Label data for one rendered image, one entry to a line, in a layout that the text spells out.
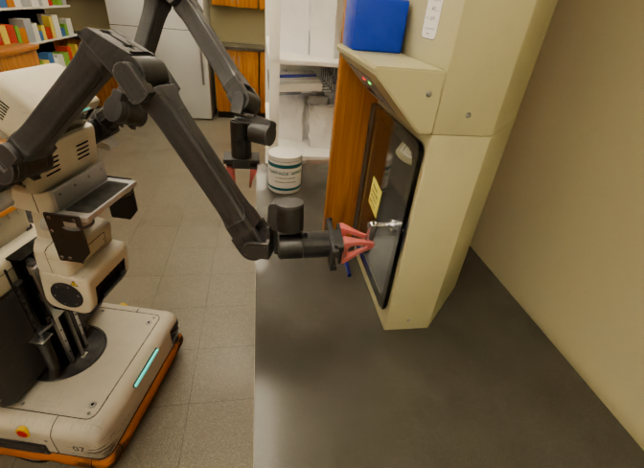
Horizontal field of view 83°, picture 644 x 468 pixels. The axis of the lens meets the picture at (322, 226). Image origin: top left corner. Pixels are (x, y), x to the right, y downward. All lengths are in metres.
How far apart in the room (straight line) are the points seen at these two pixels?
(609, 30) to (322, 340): 0.89
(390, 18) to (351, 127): 0.31
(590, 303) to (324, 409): 0.62
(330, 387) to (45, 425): 1.16
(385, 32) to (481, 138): 0.28
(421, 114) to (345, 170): 0.45
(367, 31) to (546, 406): 0.81
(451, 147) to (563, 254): 0.48
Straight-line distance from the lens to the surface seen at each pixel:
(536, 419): 0.89
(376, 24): 0.79
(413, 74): 0.61
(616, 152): 0.96
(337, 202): 1.08
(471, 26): 0.64
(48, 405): 1.75
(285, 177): 1.39
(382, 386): 0.80
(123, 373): 1.73
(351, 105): 0.98
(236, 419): 1.84
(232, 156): 1.09
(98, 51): 0.79
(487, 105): 0.68
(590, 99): 1.02
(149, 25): 1.31
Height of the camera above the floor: 1.58
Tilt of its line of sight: 32 degrees down
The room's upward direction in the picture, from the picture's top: 5 degrees clockwise
